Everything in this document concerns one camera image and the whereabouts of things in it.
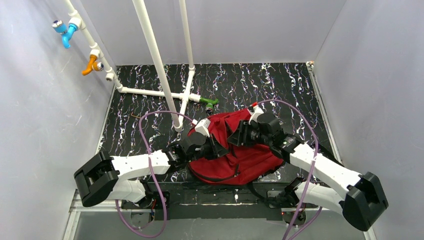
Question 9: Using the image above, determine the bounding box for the red student backpack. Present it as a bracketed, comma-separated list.
[188, 108, 288, 186]

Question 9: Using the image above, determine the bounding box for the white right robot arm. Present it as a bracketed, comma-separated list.
[227, 113, 389, 232]

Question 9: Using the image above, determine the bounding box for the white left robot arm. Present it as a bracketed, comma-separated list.
[73, 132, 229, 208]

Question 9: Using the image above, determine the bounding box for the orange faucet valve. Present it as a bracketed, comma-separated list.
[81, 54, 104, 76]

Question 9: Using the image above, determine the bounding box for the blue faucet valve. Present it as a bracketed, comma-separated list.
[51, 17, 82, 49]

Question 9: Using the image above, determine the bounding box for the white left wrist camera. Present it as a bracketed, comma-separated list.
[192, 118, 211, 138]

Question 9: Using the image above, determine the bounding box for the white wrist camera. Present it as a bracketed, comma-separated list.
[192, 118, 211, 138]
[247, 102, 264, 125]

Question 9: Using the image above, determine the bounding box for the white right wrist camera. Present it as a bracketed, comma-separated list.
[247, 102, 264, 125]

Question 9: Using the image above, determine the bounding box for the white PVC pipe frame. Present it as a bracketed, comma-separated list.
[64, 0, 195, 115]

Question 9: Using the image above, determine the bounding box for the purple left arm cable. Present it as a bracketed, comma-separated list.
[114, 110, 200, 239]

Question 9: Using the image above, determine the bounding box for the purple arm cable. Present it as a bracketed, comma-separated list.
[114, 110, 200, 239]
[251, 99, 323, 240]

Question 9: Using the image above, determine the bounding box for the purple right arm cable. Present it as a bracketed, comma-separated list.
[251, 99, 323, 240]

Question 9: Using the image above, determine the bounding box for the aluminium rail frame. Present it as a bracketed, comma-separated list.
[62, 190, 379, 240]

